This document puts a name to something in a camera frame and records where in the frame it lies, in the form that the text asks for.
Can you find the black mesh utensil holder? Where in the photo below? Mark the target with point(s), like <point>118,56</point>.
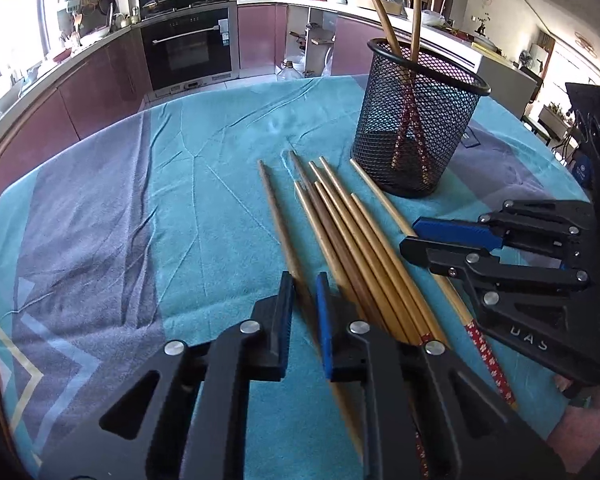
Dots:
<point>430,125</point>

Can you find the wooden chopstick with patterned end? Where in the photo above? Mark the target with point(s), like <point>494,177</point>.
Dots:
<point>416,10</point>

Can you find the pot with glass lid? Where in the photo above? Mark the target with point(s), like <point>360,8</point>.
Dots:
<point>157,1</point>

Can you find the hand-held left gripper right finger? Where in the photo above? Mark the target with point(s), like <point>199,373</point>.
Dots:
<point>324,320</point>

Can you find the black built-in oven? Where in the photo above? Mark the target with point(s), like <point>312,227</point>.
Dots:
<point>190,52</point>

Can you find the purple kitchen cabinet run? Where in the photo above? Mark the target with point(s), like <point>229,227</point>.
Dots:
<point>70,95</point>

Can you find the bundle of wooden chopsticks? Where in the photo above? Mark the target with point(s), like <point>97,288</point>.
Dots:
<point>380,15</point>
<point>340,220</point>

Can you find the cooking oil bottle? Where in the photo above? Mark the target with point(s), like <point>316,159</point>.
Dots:
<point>290,71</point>

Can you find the round ceiling lamp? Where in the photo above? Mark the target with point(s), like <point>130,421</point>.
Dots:
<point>586,42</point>

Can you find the kitchen peninsula counter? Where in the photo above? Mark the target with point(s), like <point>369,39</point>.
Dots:
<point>350,35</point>

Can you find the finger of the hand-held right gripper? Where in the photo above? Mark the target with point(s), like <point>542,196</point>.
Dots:
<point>430,255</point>
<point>455,232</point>

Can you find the teal grey tablecloth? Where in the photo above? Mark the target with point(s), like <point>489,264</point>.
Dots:
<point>205,185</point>

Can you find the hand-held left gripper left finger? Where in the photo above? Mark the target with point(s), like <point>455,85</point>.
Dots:
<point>286,310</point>

